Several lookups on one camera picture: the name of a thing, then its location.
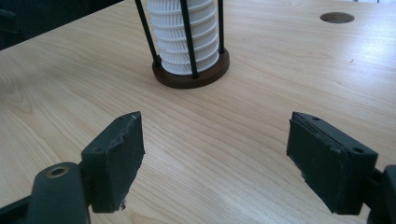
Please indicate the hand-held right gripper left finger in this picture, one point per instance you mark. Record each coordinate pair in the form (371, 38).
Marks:
(112, 168)

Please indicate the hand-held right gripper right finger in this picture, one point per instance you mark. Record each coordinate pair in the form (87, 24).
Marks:
(330, 168)

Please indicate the stack of white paper cups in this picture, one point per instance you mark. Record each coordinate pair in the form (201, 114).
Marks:
(169, 37)

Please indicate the dark curtain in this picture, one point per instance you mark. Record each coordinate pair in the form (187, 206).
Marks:
(46, 18)

